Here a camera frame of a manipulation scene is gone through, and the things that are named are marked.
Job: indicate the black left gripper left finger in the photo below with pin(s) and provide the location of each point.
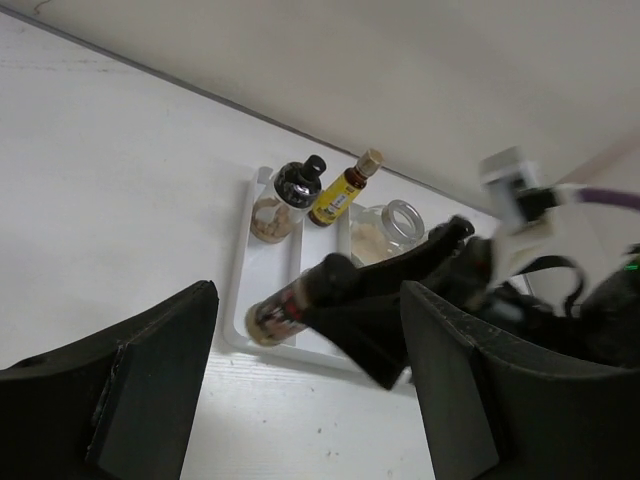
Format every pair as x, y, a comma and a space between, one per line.
118, 404

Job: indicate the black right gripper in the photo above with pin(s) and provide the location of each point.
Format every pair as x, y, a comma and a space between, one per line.
602, 328

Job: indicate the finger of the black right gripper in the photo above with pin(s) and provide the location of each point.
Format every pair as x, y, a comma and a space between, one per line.
365, 324

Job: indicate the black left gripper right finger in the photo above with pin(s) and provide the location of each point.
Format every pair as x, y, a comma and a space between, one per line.
495, 406

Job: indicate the dark spice bottle front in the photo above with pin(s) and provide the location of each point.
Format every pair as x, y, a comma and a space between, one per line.
279, 317

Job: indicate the glass jar with metal rim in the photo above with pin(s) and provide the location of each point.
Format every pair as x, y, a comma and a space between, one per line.
386, 231

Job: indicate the yellow label sauce bottle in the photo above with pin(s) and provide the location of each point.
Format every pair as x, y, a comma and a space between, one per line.
335, 200

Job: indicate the brown granule black cap shaker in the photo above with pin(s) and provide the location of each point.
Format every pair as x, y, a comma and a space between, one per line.
288, 197

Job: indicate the white divided organizer tray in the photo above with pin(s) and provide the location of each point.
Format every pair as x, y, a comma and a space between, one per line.
260, 269

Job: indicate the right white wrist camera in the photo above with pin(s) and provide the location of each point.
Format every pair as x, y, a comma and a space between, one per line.
524, 207

